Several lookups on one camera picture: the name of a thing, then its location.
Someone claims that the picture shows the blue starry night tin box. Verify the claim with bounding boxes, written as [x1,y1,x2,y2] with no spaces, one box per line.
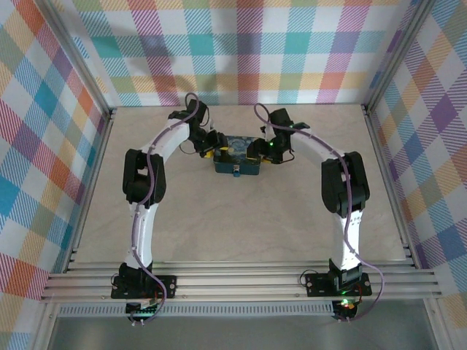
[211,134,264,176]

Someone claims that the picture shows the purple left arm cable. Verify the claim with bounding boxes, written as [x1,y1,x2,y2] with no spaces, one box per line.
[130,93,204,327]

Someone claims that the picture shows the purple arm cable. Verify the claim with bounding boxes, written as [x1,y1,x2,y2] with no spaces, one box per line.
[130,93,204,327]
[253,103,386,324]

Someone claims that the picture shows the aluminium left side rail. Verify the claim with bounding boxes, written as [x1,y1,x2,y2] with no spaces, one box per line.
[64,104,118,271]

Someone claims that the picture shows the aluminium rail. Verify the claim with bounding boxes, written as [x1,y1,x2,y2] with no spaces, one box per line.
[64,104,118,271]
[361,103,417,269]

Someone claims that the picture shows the aluminium right side rail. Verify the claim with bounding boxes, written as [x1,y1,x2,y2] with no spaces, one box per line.
[361,103,417,269]

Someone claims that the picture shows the aluminium front rail beam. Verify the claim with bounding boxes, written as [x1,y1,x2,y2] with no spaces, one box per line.
[39,260,443,304]

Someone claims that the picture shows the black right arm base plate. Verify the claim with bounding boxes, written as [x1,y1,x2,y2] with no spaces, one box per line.
[304,270,373,298]

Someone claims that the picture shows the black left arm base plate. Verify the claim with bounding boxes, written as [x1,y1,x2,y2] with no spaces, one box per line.
[110,273,178,300]

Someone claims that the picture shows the aluminium left upright post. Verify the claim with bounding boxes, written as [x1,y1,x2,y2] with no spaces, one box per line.
[44,0,115,114]

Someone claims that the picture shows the aluminium upright post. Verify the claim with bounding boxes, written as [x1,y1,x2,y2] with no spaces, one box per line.
[363,0,438,107]
[44,0,115,114]

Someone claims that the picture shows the aluminium right upright post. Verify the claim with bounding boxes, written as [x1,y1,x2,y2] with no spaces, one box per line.
[363,0,438,107]

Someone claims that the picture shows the grey slotted cable duct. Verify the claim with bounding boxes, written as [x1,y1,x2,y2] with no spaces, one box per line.
[57,303,339,319]

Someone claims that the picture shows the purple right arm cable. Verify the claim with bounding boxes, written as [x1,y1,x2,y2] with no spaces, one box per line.
[253,103,386,324]

